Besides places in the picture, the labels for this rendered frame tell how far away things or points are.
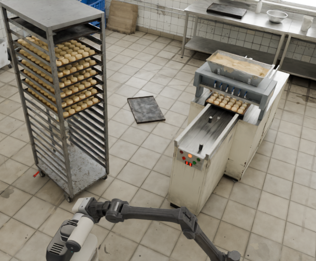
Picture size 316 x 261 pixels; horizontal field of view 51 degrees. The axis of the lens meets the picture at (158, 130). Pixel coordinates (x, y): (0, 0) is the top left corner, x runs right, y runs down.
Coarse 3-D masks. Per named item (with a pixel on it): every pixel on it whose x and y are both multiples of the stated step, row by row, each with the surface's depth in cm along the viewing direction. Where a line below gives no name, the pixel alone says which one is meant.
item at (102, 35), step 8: (104, 16) 244; (104, 24) 247; (104, 32) 251; (104, 40) 255; (104, 48) 259; (104, 56) 263; (104, 64) 267; (104, 72) 271; (104, 80) 276; (104, 88) 280; (104, 96) 285; (104, 104) 290; (104, 112) 296; (104, 120) 302; (104, 128) 308; (104, 136) 315; (104, 144) 322
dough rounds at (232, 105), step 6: (210, 96) 334; (216, 96) 332; (222, 96) 332; (228, 96) 333; (210, 102) 325; (216, 102) 323; (222, 102) 325; (228, 102) 328; (234, 102) 326; (240, 102) 327; (228, 108) 318; (234, 108) 317; (240, 108) 318; (246, 108) 322
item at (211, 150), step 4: (272, 68) 397; (268, 72) 386; (268, 76) 391; (236, 116) 310; (232, 120) 305; (236, 120) 313; (228, 124) 299; (232, 124) 302; (228, 128) 294; (224, 132) 290; (220, 136) 284; (224, 136) 291; (216, 140) 280; (220, 140) 281; (216, 144) 275; (212, 148) 271; (216, 148) 279; (208, 152) 267; (212, 152) 272; (208, 156) 264
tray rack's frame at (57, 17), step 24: (24, 0) 251; (48, 0) 254; (72, 0) 258; (48, 24) 216; (72, 24) 226; (24, 96) 297; (48, 120) 333; (72, 144) 374; (48, 168) 343; (72, 168) 345; (96, 168) 348
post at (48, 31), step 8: (48, 32) 215; (48, 40) 219; (48, 48) 224; (56, 72) 235; (56, 80) 238; (56, 88) 242; (56, 96) 246; (56, 104) 252; (64, 128) 267; (64, 136) 271; (64, 144) 276; (64, 152) 281; (64, 160) 289; (72, 184) 308; (72, 192) 314
